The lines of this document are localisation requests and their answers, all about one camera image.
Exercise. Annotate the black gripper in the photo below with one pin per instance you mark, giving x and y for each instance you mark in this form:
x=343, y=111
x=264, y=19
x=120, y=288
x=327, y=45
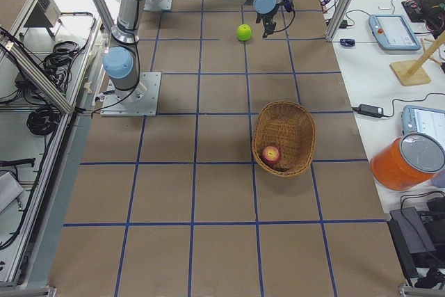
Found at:
x=267, y=19

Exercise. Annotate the green apple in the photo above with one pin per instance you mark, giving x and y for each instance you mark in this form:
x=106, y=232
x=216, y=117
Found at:
x=244, y=32

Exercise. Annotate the red apple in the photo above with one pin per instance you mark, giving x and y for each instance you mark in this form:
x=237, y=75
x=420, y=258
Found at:
x=270, y=155

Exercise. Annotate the wicker basket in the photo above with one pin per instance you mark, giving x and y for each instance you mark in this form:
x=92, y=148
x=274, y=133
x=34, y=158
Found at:
x=290, y=128

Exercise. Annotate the small blue device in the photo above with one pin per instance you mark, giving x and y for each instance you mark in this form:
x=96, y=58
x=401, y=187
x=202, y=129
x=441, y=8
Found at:
x=347, y=42

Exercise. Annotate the teach pendant tablet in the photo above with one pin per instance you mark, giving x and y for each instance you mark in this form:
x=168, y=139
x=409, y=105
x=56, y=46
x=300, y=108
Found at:
x=393, y=33

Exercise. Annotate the black laptop power brick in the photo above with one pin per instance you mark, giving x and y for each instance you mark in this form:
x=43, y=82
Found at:
x=370, y=110

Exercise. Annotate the wooden stand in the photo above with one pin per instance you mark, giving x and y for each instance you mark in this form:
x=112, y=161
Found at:
x=411, y=73

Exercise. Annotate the orange round object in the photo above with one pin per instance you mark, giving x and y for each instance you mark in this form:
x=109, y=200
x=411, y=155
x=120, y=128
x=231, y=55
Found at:
x=409, y=160

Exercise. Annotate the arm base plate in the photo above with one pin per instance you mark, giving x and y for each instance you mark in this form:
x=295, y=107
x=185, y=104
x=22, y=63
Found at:
x=142, y=102

